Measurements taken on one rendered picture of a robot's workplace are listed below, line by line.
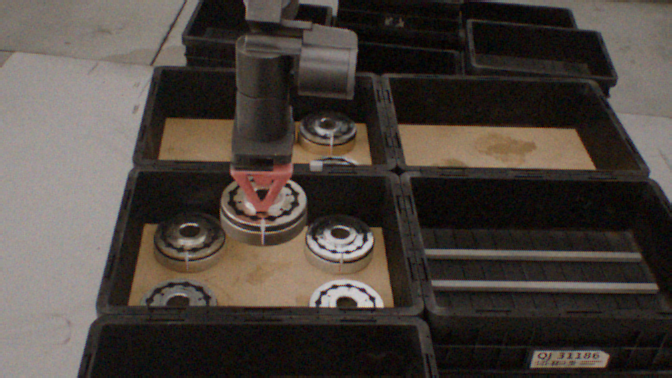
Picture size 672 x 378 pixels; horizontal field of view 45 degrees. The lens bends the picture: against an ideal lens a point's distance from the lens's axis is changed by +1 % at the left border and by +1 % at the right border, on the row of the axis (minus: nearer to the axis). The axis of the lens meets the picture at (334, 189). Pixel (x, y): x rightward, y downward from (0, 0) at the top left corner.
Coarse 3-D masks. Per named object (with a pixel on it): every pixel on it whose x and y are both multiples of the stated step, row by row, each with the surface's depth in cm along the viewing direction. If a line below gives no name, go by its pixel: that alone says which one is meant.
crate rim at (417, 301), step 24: (144, 168) 119; (168, 168) 119; (192, 168) 120; (216, 168) 120; (120, 216) 110; (120, 240) 106; (408, 240) 110; (408, 264) 107; (408, 288) 103; (120, 312) 96; (144, 312) 96; (168, 312) 97; (192, 312) 97; (216, 312) 97; (240, 312) 97; (264, 312) 98; (288, 312) 98; (312, 312) 98; (336, 312) 98; (360, 312) 99; (384, 312) 99; (408, 312) 99
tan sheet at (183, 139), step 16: (176, 128) 145; (192, 128) 146; (208, 128) 146; (224, 128) 147; (176, 144) 142; (192, 144) 142; (208, 144) 142; (224, 144) 143; (208, 160) 138; (224, 160) 139; (304, 160) 140; (368, 160) 142
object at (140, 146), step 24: (168, 72) 142; (192, 72) 143; (216, 72) 143; (360, 72) 146; (144, 120) 129; (384, 120) 134; (144, 144) 124; (384, 144) 128; (336, 168) 122; (360, 168) 122; (384, 168) 123
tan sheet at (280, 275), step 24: (144, 240) 121; (144, 264) 117; (216, 264) 118; (240, 264) 118; (264, 264) 119; (288, 264) 119; (384, 264) 121; (144, 288) 113; (216, 288) 114; (240, 288) 115; (264, 288) 115; (288, 288) 115; (312, 288) 116; (384, 288) 117
